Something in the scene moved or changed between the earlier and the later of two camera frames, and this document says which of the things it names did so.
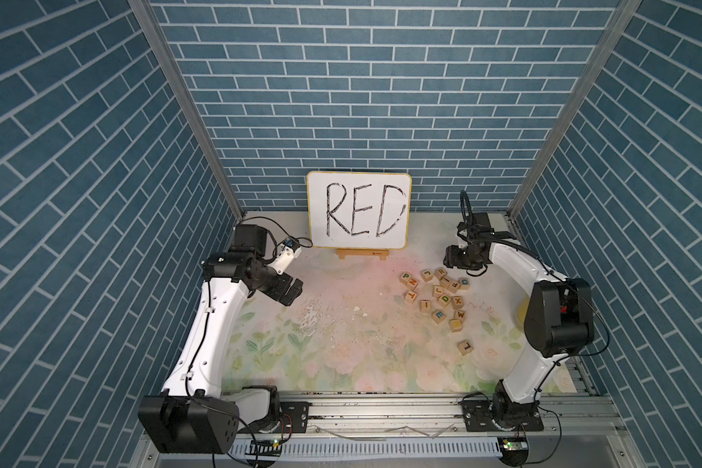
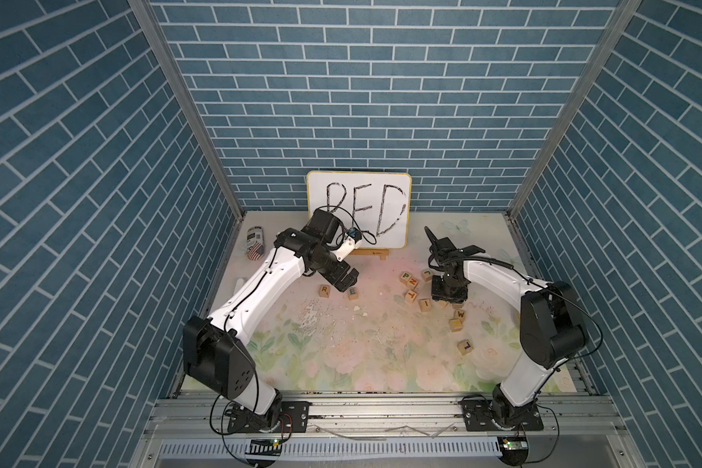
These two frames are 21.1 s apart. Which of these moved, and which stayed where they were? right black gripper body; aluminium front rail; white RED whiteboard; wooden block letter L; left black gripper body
Moved: left black gripper body; right black gripper body
Stayed: white RED whiteboard; aluminium front rail; wooden block letter L
